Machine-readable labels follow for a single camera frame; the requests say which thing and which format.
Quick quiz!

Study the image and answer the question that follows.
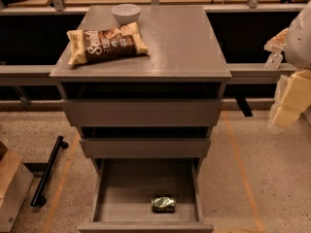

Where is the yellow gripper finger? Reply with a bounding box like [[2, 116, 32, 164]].
[[263, 28, 288, 52], [267, 70, 311, 133]]

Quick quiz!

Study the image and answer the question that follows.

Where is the green soda can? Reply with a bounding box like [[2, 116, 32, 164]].
[[152, 195, 176, 213]]

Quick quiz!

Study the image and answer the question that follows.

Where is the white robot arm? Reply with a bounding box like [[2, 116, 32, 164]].
[[264, 1, 311, 133]]

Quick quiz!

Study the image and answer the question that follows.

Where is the grey drawer cabinet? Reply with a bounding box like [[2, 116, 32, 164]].
[[49, 5, 233, 173]]

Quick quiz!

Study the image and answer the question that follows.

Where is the grey open bottom drawer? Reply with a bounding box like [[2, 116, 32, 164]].
[[79, 159, 214, 233]]

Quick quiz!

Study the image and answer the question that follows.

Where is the grey middle drawer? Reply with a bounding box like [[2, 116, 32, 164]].
[[80, 138, 211, 158]]

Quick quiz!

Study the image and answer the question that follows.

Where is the grey top drawer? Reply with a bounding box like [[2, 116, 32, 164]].
[[62, 100, 220, 127]]

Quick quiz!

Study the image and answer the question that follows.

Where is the clear sanitizer bottle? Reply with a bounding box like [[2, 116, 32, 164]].
[[265, 51, 283, 70]]

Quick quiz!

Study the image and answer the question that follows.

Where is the brown yellow chip bag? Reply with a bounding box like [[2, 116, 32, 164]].
[[67, 22, 148, 65]]

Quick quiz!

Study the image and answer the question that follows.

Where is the white bowl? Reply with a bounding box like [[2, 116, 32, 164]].
[[111, 4, 141, 24]]

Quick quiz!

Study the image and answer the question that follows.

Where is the black metal bar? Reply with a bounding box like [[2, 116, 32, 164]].
[[30, 136, 68, 207]]

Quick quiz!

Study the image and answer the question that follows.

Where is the cardboard box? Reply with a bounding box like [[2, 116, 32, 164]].
[[0, 142, 34, 233]]

